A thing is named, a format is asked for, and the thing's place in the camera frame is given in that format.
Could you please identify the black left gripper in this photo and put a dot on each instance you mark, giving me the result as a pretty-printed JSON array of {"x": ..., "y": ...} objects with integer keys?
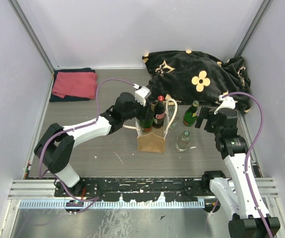
[{"x": 147, "y": 112}]

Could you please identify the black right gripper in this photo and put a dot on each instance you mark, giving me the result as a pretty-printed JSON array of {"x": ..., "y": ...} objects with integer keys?
[{"x": 206, "y": 113}]

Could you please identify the green bottle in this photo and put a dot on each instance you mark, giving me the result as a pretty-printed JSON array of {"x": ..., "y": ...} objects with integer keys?
[
  {"x": 147, "y": 124},
  {"x": 191, "y": 114}
]

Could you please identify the cola glass bottle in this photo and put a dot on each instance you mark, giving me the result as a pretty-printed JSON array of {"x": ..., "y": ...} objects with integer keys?
[{"x": 159, "y": 113}]

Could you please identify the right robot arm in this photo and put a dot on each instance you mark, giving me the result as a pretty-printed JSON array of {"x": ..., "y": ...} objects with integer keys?
[{"x": 248, "y": 215}]

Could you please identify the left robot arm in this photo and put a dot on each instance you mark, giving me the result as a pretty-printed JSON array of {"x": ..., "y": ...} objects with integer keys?
[{"x": 55, "y": 146}]

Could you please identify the clear bottle upper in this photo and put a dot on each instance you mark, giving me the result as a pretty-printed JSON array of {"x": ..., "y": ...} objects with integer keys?
[{"x": 176, "y": 119}]

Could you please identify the clear bottle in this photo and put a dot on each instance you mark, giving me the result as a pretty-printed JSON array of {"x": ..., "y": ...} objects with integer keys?
[
  {"x": 182, "y": 141},
  {"x": 176, "y": 119}
]

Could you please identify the clear bottle lower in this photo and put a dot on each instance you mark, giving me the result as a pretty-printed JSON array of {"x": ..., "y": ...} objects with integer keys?
[{"x": 182, "y": 141}]

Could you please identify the black floral blanket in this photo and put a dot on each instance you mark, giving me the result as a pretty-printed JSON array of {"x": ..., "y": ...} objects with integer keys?
[{"x": 186, "y": 76}]

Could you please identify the red folded cloth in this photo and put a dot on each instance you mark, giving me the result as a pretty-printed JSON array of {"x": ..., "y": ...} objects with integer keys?
[{"x": 76, "y": 84}]

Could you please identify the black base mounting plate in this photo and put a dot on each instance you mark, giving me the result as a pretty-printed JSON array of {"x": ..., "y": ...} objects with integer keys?
[{"x": 137, "y": 189}]

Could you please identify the dark blue folded cloth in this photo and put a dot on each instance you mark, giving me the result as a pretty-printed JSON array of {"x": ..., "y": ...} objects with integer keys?
[{"x": 54, "y": 98}]

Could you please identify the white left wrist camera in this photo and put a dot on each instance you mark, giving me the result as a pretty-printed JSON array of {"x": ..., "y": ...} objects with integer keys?
[{"x": 141, "y": 94}]

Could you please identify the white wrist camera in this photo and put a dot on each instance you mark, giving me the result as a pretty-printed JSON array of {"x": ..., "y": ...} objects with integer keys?
[
  {"x": 226, "y": 102},
  {"x": 141, "y": 94}
]

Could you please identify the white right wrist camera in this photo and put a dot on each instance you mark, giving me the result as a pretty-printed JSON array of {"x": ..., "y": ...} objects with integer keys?
[{"x": 226, "y": 102}]

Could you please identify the white cable duct strip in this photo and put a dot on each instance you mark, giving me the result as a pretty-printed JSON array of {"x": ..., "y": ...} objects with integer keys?
[{"x": 65, "y": 204}]

